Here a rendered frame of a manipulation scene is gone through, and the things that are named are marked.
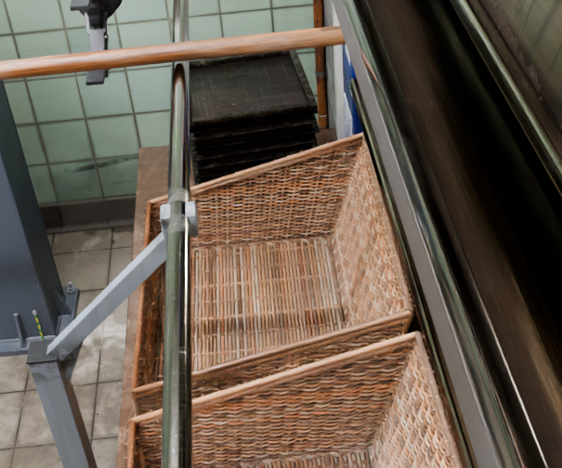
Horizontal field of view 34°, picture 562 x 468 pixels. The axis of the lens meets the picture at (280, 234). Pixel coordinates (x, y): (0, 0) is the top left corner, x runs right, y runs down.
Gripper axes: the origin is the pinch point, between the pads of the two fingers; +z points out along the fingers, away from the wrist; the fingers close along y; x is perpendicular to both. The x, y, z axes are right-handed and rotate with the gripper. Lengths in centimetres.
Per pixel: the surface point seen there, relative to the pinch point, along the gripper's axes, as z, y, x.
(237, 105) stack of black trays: -33, 33, -23
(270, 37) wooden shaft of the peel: 8.9, -2.6, -30.2
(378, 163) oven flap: 10, 23, -47
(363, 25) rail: 57, -27, -38
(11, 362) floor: -47, 119, 49
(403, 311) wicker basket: 37, 33, -47
